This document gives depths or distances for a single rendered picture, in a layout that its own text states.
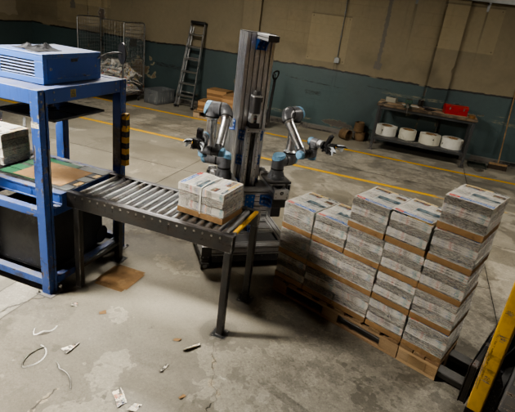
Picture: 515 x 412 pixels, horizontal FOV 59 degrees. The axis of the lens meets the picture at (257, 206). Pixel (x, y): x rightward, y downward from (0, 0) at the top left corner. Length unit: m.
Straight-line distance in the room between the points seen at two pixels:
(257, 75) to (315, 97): 6.22
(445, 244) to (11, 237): 3.18
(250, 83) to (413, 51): 6.22
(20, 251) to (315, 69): 7.54
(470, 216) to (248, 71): 2.10
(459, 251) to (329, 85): 7.40
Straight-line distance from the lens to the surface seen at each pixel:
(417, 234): 3.18
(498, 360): 3.11
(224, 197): 3.07
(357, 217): 3.34
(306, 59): 10.19
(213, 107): 3.85
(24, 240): 3.97
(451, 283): 3.21
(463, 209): 3.03
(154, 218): 3.25
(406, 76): 9.91
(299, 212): 3.60
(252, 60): 4.00
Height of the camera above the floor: 2.16
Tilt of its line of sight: 23 degrees down
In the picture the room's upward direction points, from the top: 7 degrees clockwise
